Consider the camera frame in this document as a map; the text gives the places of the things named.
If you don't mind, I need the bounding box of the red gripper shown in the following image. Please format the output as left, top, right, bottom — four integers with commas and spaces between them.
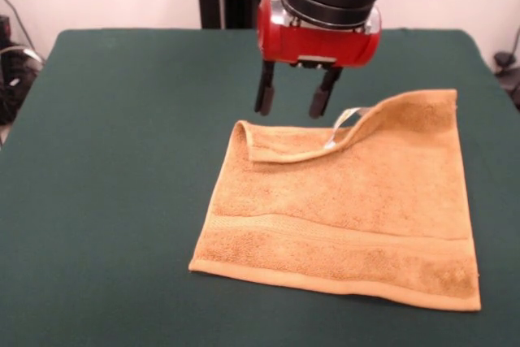
253, 0, 383, 119

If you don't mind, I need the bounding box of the yellow terry towel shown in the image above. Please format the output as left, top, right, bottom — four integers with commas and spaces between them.
187, 88, 483, 312

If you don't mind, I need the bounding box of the black stand foot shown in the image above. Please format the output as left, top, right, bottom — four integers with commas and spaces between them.
492, 50, 520, 111

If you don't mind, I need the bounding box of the dark green tablecloth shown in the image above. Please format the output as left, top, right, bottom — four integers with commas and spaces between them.
0, 28, 520, 347

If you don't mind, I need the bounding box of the black equipment with cables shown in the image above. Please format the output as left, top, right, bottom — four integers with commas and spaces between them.
0, 14, 45, 125

